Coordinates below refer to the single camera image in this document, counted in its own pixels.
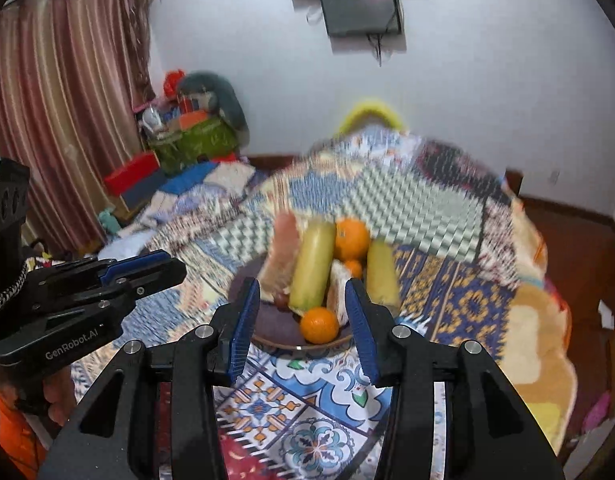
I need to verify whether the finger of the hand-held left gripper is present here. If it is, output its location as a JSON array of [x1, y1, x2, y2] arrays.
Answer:
[[36, 258, 188, 342], [28, 249, 172, 302]]

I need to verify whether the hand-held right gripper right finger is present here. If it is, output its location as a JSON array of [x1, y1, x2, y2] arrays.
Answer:
[[345, 277, 565, 480]]

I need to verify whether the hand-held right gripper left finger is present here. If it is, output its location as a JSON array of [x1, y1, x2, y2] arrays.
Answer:
[[38, 276, 262, 480]]

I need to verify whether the purple oval plate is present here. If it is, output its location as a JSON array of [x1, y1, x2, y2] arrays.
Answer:
[[228, 255, 359, 352]]

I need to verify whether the pale pomelo piece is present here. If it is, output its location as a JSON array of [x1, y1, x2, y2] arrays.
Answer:
[[326, 260, 354, 324]]

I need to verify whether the yellow cucumber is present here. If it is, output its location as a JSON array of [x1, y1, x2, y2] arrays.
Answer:
[[289, 220, 337, 311], [366, 239, 401, 309]]

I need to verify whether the pink pomelo wedge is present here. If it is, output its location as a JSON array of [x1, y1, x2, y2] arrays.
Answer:
[[259, 211, 302, 297]]

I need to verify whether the person's left hand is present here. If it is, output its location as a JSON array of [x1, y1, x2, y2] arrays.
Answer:
[[42, 372, 79, 427]]

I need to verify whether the pale blue cloth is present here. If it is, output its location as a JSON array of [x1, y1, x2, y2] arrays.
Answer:
[[98, 236, 149, 262]]

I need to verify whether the patchwork patterned tablecloth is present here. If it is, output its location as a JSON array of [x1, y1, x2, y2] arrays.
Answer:
[[70, 127, 538, 480]]

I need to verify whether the red box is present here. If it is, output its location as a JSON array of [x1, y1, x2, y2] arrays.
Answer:
[[104, 152, 161, 197]]

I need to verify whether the large orange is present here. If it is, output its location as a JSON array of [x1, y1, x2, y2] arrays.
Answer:
[[334, 217, 371, 262]]

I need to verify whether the striped pink curtain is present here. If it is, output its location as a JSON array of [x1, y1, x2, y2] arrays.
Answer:
[[0, 0, 157, 261]]

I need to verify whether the green patterned box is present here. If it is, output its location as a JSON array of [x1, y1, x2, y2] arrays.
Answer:
[[149, 117, 238, 177]]

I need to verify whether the yellow fleece blanket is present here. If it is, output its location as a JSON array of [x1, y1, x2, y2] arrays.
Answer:
[[507, 195, 579, 453]]

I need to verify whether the grey green plush toy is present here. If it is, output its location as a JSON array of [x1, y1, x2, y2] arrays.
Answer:
[[179, 71, 250, 142]]

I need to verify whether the red plush toy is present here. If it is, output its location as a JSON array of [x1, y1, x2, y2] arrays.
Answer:
[[164, 67, 185, 97]]

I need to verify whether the yellow chair back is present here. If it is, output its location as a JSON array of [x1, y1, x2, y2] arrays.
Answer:
[[335, 99, 407, 136]]

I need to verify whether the black hanging cable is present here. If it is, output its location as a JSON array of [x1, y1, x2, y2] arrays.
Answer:
[[366, 32, 389, 67]]

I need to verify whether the dark wall panel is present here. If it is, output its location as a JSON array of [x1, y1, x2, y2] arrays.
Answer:
[[319, 0, 404, 39]]

